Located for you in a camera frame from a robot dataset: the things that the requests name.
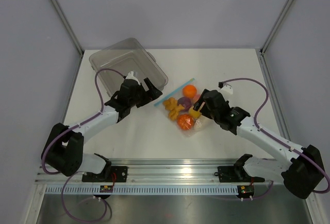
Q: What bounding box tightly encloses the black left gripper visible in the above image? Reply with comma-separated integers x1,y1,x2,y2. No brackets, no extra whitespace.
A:
129,78,162,108

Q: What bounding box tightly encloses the clear zip top bag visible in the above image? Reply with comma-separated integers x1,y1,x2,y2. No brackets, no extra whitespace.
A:
154,78,211,137

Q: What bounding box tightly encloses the clear grey plastic container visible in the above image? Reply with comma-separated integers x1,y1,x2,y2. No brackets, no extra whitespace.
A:
89,38,168,96

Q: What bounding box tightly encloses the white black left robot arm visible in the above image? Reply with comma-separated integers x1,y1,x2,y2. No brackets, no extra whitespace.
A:
41,77,162,182

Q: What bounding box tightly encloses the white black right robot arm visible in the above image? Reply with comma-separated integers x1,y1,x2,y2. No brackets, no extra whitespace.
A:
193,89,326,199

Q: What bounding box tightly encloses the pink fake peach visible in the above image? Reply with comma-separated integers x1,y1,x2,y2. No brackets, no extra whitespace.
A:
194,94,201,101

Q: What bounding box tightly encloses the orange fake orange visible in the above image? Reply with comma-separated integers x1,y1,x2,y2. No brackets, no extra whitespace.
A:
182,84,197,99

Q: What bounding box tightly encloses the purple fake fruit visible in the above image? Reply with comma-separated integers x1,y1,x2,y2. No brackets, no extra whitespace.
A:
177,97,192,109

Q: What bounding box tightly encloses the yellow-orange fake pretzel cluster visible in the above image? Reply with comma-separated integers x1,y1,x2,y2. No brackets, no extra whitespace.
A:
162,97,185,121

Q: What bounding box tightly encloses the red-orange fake pepper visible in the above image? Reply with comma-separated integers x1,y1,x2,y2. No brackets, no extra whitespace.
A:
177,114,194,131

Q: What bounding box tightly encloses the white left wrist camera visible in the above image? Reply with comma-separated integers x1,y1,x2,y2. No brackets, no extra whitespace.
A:
125,71,140,85

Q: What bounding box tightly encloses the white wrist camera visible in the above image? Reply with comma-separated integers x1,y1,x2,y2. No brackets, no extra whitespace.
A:
125,71,140,85
218,82,234,95

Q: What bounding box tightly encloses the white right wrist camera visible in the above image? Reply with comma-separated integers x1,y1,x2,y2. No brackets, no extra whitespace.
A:
218,82,234,95

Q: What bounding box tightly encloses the black right mount plate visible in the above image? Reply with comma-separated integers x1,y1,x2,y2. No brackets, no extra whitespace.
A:
213,166,265,183

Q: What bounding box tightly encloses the black mount plate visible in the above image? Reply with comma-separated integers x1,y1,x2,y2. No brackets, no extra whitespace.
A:
82,166,128,183
213,166,265,183

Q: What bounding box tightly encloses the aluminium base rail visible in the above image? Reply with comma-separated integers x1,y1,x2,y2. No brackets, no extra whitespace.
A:
35,158,278,185

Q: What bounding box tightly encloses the black left mount plate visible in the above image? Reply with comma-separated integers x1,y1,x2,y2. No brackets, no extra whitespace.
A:
82,166,128,183

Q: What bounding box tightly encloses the white slotted cable duct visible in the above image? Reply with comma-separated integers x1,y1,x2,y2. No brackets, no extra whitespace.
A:
45,184,238,196

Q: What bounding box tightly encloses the right aluminium frame post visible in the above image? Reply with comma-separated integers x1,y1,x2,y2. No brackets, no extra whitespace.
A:
260,0,295,56

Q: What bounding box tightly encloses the aluminium frame post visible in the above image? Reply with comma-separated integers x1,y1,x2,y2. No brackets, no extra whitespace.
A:
49,0,84,57
260,0,295,56

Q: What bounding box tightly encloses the left aluminium frame post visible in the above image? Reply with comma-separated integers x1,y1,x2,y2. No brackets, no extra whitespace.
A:
49,0,84,57

